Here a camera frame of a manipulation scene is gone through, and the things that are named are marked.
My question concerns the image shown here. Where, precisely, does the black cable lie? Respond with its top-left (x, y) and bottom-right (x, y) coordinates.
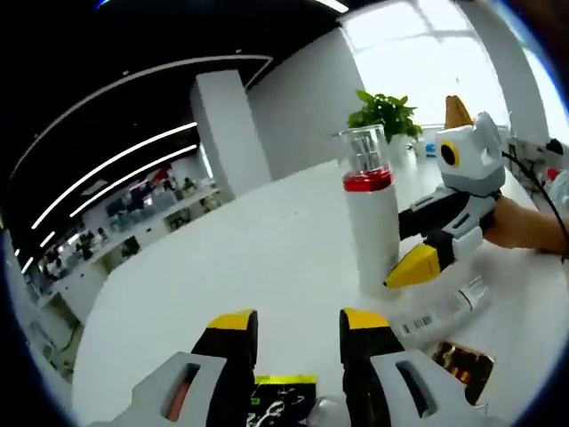
top-left (501, 149), bottom-right (569, 251)

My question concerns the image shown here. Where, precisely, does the orange brown object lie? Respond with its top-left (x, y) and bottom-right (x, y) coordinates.
top-left (445, 93), bottom-right (473, 129)

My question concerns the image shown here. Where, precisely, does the white skincare bottle thin red line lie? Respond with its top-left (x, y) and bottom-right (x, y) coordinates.
top-left (392, 274), bottom-right (493, 351)

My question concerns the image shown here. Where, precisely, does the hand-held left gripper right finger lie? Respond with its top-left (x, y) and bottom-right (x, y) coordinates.
top-left (340, 308), bottom-right (508, 427)

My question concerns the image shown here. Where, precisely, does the clear plastic packet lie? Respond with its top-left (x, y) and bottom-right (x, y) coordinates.
top-left (309, 394), bottom-right (344, 427)

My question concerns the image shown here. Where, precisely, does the potted green plant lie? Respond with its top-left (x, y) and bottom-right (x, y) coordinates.
top-left (348, 90), bottom-right (424, 157)

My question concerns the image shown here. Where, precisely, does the white skincare bottle red collar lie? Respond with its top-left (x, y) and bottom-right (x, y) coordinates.
top-left (330, 124), bottom-right (405, 298)

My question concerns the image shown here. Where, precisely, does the person's right hand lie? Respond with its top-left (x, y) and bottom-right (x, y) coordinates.
top-left (483, 194), bottom-right (569, 258)

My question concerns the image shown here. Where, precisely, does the gold brown skincare sachet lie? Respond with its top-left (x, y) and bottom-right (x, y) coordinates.
top-left (429, 340), bottom-right (498, 407)

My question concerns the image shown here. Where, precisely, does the green black skincare sachet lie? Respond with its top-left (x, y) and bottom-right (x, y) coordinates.
top-left (244, 374), bottom-right (318, 427)

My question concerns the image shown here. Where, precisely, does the ceiling light strip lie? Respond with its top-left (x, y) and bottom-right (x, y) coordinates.
top-left (29, 121), bottom-right (199, 231)
top-left (68, 143), bottom-right (199, 219)

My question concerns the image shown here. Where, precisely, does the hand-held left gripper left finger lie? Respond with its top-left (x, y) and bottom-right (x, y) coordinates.
top-left (88, 309), bottom-right (259, 427)

